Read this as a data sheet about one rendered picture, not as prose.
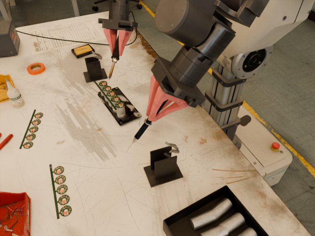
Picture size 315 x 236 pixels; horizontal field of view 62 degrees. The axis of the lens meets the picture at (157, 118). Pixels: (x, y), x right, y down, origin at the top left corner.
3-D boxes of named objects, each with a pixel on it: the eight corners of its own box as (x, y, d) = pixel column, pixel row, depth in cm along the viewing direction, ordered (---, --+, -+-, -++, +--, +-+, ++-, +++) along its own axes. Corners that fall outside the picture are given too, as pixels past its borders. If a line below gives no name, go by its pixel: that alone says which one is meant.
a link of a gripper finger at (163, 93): (139, 125, 45) (170, 83, 41) (128, 99, 50) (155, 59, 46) (168, 132, 49) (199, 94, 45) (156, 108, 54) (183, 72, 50)
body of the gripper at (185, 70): (172, 98, 40) (202, 58, 37) (151, 63, 47) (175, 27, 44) (200, 108, 44) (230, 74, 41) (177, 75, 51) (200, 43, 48)
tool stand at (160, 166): (172, 188, 65) (199, 160, 60) (139, 187, 59) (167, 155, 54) (163, 170, 69) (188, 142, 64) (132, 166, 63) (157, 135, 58)
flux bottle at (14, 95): (13, 109, 80) (-2, 83, 72) (13, 102, 82) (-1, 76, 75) (25, 106, 80) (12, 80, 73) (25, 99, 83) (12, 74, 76)
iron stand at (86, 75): (102, 87, 92) (115, 65, 88) (78, 80, 87) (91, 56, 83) (99, 78, 96) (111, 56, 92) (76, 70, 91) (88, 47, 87)
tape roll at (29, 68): (28, 66, 96) (27, 63, 95) (45, 64, 97) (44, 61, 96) (27, 76, 91) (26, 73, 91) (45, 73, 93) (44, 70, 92)
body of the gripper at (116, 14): (131, 28, 73) (133, -1, 71) (97, 25, 74) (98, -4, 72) (138, 29, 79) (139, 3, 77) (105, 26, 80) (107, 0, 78)
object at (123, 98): (97, 96, 84) (97, 93, 83) (117, 89, 86) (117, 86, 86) (120, 128, 74) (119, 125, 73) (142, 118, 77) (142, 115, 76)
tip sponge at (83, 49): (89, 46, 105) (88, 43, 104) (95, 52, 102) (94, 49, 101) (71, 52, 102) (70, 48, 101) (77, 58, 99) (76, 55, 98)
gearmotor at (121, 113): (123, 113, 77) (121, 100, 73) (127, 118, 75) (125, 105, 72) (116, 116, 76) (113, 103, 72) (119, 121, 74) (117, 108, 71)
